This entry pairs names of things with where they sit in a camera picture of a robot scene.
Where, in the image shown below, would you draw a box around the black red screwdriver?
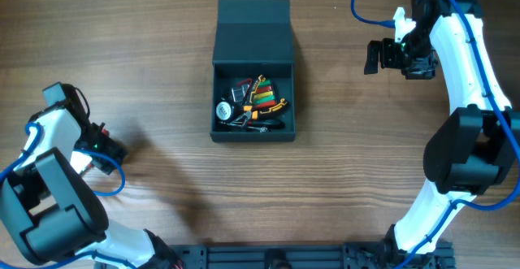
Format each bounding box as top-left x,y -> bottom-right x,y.
248,119 -> 285,129

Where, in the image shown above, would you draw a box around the clear case coloured screwdrivers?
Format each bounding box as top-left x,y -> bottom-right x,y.
229,78 -> 277,110

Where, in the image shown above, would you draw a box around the black box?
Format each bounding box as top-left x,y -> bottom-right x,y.
210,0 -> 296,142

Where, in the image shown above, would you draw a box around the round white tape measure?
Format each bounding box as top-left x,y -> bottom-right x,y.
215,101 -> 234,122

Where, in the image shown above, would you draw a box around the silver L-shaped socket wrench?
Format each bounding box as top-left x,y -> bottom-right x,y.
219,121 -> 270,132

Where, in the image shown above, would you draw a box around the orange black pliers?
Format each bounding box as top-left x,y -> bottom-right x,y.
227,73 -> 290,130

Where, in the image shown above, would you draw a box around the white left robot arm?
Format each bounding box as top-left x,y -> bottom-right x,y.
1,82 -> 184,268

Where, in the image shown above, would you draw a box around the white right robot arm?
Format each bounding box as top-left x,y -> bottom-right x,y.
364,0 -> 519,268

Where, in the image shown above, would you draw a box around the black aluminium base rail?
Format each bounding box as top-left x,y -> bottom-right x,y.
93,239 -> 455,269

